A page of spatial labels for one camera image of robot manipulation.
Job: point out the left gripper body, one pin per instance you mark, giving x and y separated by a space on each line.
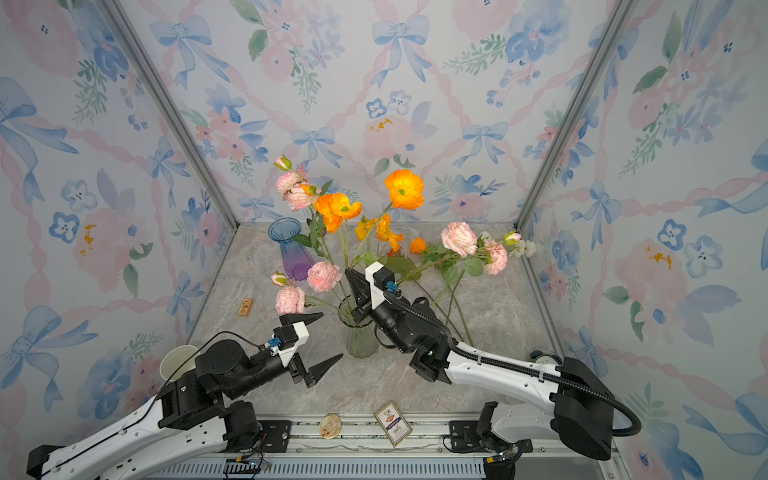
294 364

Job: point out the left corner aluminium post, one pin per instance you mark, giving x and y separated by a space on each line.
118 20

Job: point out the orange marigold flower stem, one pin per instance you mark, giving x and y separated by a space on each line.
437 273

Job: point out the orange rose stem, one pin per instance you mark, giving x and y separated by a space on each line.
418 246

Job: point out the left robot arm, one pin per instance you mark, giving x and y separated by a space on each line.
204 410

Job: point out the aluminium rail frame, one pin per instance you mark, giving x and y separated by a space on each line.
440 446

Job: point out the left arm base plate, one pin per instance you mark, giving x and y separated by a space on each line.
264 437

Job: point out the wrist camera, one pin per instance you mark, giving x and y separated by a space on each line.
286 340
381 281

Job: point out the framed card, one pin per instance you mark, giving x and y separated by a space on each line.
393 423

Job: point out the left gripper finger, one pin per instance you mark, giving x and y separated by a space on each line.
305 318
314 374

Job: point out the cream white cup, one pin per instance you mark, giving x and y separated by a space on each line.
177 362

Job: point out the clear grey glass vase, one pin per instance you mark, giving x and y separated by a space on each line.
360 336

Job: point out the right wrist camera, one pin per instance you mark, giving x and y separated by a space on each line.
381 281

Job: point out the white flower stem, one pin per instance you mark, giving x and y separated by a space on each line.
524 248

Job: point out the pink rose stem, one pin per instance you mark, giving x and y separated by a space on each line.
483 254
300 195

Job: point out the right corner aluminium post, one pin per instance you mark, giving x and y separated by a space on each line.
608 41

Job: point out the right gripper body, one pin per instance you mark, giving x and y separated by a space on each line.
392 320

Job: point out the blue purple glass vase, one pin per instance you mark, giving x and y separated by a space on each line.
296 259

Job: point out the yellow poppy flower stem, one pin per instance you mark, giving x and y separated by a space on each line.
376 240

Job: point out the corner aluminium post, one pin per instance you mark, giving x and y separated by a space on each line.
608 41
118 20

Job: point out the small wooden block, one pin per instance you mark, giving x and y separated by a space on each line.
245 307

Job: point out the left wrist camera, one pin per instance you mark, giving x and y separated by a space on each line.
286 340

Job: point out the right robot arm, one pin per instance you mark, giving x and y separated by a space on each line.
552 401

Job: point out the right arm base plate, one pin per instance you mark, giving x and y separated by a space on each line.
467 436

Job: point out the pink carnation stem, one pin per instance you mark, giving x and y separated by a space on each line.
322 277

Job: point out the round beige coaster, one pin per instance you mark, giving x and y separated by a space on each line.
330 426

